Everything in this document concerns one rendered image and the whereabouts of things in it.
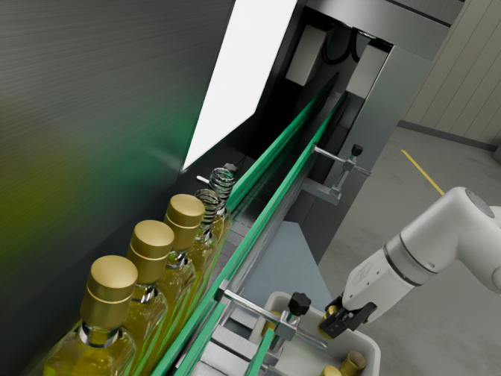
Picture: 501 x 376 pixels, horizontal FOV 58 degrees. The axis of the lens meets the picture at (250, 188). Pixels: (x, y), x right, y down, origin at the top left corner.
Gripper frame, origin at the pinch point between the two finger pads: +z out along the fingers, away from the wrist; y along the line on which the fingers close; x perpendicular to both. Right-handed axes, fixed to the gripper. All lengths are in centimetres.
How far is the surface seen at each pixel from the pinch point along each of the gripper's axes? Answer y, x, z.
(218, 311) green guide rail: 16.1, -16.6, -0.2
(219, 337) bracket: 12.6, -13.3, 7.2
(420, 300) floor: -160, 84, 74
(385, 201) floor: -259, 55, 82
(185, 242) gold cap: 26.7, -25.0, -15.1
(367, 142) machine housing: -73, -7, -2
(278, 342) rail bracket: 11.9, -7.0, 1.0
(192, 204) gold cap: 25.3, -26.8, -17.9
